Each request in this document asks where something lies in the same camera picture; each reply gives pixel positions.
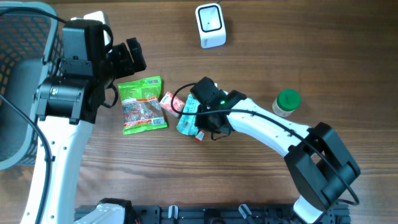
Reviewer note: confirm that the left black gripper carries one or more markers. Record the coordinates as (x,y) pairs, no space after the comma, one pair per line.
(127,67)

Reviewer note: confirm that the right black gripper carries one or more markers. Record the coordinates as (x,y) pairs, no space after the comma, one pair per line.
(201,124)

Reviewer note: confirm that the red snack stick wrapper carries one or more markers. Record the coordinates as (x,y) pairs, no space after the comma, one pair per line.
(200,135)

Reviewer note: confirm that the mint green wipes pack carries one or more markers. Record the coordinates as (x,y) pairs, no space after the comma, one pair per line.
(186,124)

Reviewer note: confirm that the red white tissue pack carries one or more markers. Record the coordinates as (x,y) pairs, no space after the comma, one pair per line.
(166,103)

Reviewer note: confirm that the green gummy candy bag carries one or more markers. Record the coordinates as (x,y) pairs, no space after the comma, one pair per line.
(140,104)

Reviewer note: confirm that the green lid stock jar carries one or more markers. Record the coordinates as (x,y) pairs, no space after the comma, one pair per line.
(286,102)

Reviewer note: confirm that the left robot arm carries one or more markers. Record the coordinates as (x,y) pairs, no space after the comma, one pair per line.
(67,103)

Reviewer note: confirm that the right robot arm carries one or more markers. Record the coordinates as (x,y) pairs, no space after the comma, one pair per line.
(321,166)

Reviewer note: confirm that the white barcode scanner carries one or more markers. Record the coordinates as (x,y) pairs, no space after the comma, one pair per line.
(211,25)

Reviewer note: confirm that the grey plastic shopping basket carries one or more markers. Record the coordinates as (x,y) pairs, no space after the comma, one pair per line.
(30,47)

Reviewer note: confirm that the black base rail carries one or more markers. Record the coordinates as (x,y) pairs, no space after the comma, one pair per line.
(269,214)

